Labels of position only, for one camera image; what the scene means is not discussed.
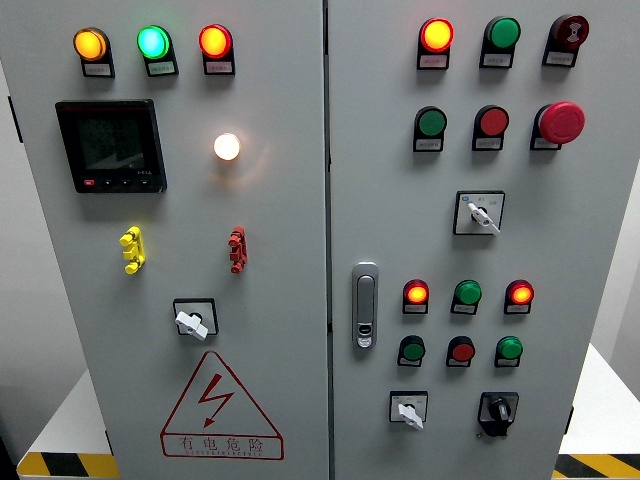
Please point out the turn switch black knob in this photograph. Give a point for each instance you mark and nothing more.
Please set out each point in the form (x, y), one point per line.
(500, 410)

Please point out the grey cabinet door with display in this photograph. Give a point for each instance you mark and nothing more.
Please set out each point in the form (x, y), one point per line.
(270, 225)

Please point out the silver door lock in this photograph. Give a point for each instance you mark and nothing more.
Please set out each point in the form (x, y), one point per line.
(365, 300)

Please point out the grey cabinet door with lock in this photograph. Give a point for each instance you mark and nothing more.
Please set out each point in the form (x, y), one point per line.
(400, 225)

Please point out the small red lamp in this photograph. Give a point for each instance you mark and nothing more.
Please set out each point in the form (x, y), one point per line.
(416, 292)
(520, 293)

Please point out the small label plate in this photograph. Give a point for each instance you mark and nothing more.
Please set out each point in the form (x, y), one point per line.
(429, 145)
(415, 309)
(433, 61)
(98, 70)
(516, 309)
(542, 144)
(506, 363)
(219, 67)
(457, 364)
(558, 59)
(487, 144)
(161, 68)
(409, 363)
(462, 310)
(495, 60)

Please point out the white round lamp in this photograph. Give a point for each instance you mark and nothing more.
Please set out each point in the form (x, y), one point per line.
(227, 146)

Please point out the small green push button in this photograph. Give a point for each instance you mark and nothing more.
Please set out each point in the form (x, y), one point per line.
(413, 351)

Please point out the small green lamp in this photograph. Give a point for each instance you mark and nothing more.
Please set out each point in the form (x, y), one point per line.
(467, 292)
(510, 347)

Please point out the small red push button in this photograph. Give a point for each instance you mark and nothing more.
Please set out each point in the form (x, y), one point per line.
(462, 351)

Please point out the red warning triangle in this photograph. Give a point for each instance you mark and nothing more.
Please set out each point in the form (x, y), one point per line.
(214, 397)

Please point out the large red orange lamp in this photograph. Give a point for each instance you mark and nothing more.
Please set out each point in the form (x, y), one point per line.
(436, 35)
(215, 41)

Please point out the black display meter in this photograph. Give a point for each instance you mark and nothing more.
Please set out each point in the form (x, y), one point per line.
(112, 145)

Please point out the large bright green lamp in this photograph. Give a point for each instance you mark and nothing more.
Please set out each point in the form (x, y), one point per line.
(153, 42)

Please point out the large red stop button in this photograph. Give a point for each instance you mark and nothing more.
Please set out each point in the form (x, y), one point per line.
(561, 122)

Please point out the large dark green lamp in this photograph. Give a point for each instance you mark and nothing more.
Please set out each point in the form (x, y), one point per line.
(502, 32)

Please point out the black door hinge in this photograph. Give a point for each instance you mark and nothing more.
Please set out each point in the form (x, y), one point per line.
(108, 442)
(569, 421)
(15, 120)

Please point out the large yellow lamp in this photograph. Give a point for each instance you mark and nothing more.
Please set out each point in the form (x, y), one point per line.
(90, 44)

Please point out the dark red buzzer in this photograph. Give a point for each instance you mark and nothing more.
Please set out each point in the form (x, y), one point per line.
(571, 29)

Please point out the black yellow striped tape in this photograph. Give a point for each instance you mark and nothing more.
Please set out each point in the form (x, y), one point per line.
(600, 466)
(65, 466)

